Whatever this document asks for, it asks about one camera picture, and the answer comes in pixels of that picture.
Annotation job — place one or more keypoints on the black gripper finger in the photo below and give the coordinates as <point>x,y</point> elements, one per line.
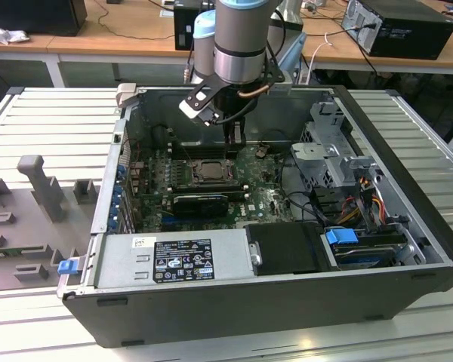
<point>233,154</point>

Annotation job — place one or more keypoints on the metal locking lever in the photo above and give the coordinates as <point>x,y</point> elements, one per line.
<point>232,169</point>
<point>187,152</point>

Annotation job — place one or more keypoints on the silver CPU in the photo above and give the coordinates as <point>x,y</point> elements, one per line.
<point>213,169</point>

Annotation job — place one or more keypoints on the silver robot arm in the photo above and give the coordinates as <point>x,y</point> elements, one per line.
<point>238,37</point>

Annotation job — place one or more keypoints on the black RAM slot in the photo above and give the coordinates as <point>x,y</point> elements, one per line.
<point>211,187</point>
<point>207,151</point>

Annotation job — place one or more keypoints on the green motherboard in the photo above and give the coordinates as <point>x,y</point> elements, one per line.
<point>264,203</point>

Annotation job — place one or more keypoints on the black graphics card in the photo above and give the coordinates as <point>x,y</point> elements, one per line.
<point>200,206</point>

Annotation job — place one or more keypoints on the silver drive cage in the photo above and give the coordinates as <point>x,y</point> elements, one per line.
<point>313,154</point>

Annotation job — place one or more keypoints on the pale blue teach pendant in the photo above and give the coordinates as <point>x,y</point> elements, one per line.
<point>294,56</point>

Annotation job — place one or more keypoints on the small black box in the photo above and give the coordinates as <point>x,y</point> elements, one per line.
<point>182,30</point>

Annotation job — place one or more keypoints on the grey case latch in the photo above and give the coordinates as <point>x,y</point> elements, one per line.
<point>125,94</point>

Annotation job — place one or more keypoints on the black plastic shroud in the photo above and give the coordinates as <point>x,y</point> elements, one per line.
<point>283,245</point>

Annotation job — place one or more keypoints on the wooden desk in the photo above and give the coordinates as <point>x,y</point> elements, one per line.
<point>343,53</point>
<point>98,43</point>

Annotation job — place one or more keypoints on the hard disk in blue carrier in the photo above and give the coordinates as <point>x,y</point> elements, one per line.
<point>341,237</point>

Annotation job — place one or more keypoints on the silver power supply unit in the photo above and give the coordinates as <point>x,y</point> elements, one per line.
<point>117,264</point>

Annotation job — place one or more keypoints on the black open PC case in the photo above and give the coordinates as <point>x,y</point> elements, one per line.
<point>211,316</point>

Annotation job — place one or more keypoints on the black desktop computer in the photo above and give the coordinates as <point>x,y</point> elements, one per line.
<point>411,34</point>

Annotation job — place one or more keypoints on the blue power supply latch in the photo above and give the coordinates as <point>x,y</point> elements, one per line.
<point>67,267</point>

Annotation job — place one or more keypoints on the black computer tower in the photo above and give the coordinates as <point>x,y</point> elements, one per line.
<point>34,17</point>

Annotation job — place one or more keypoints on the grey parts rack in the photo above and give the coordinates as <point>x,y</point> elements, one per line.
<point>22,226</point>

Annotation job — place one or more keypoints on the crumpled white paper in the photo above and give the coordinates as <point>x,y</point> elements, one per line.
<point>7,34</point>

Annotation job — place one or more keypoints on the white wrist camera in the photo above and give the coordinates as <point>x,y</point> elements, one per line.
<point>190,109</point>

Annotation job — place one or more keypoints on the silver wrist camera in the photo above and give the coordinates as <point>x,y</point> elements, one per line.
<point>281,86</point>

